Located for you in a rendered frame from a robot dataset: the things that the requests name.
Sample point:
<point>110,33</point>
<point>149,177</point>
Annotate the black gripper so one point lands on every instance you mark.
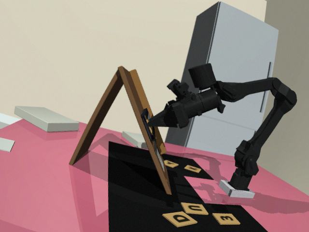
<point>176,113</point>

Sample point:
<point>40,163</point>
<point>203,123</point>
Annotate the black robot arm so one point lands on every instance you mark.
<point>248,152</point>

